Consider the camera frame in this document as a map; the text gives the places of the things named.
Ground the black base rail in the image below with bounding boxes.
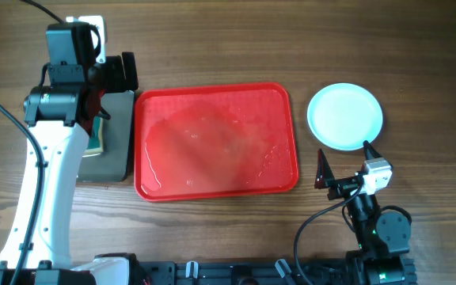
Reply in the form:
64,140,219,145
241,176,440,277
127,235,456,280
64,256,417,285

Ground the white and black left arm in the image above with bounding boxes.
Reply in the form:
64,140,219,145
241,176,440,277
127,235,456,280
0,15,147,284

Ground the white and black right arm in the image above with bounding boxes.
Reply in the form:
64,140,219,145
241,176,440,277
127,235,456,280
314,141,412,284

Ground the red plastic tray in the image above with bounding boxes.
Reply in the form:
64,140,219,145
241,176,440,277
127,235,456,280
134,82,299,202

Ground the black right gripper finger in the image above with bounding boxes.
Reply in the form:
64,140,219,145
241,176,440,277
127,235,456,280
363,140,382,160
314,149,335,188

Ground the pale blue plate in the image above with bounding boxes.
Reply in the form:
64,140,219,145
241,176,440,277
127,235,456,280
306,82,383,151

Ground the green and yellow sponge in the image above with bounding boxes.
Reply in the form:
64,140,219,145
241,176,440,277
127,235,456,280
83,117,104,158

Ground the black water tray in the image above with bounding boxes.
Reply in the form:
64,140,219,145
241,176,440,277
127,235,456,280
77,91,135,183

